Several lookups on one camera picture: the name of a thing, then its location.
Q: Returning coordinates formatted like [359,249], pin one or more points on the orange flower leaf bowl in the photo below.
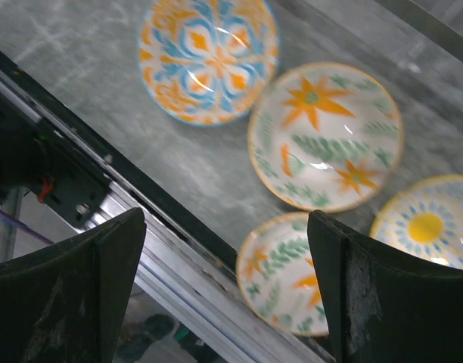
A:
[276,277]

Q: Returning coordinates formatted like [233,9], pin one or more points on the aluminium mounting rail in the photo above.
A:
[184,266]

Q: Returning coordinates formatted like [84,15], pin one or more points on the yellow sun blue bowl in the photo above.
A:
[425,221]

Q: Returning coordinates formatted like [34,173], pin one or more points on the blue orange patterned bowl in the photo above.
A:
[206,62]

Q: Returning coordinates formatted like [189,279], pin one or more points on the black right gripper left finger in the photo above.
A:
[66,302]

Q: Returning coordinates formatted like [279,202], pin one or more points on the orange star flower bowl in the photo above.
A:
[325,136]

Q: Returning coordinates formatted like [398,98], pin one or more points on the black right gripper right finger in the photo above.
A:
[381,304]

